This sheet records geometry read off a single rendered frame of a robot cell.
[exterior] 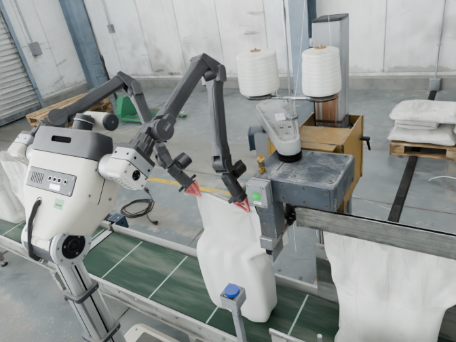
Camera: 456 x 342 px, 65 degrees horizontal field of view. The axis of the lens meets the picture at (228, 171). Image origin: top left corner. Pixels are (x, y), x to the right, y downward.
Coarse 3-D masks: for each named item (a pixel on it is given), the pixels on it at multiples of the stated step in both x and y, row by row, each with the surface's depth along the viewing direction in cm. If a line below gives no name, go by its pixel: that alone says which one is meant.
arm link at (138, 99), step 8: (136, 88) 170; (136, 96) 172; (144, 96) 174; (136, 104) 172; (144, 104) 173; (144, 112) 172; (144, 120) 171; (160, 144) 171; (160, 152) 169; (168, 152) 171; (160, 160) 168
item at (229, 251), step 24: (216, 216) 173; (240, 216) 161; (216, 240) 175; (240, 240) 168; (288, 240) 159; (216, 264) 176; (240, 264) 167; (264, 264) 166; (216, 288) 186; (264, 288) 170; (264, 312) 176
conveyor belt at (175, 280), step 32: (96, 256) 252; (128, 256) 247; (160, 256) 242; (128, 288) 220; (160, 288) 216; (192, 288) 212; (288, 288) 200; (224, 320) 188; (288, 320) 182; (320, 320) 179
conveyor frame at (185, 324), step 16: (144, 240) 263; (160, 240) 251; (192, 256) 240; (112, 288) 224; (304, 288) 198; (128, 304) 221; (144, 304) 210; (160, 304) 200; (160, 320) 206; (176, 320) 198; (192, 320) 187; (192, 336) 194; (208, 336) 188; (224, 336) 176
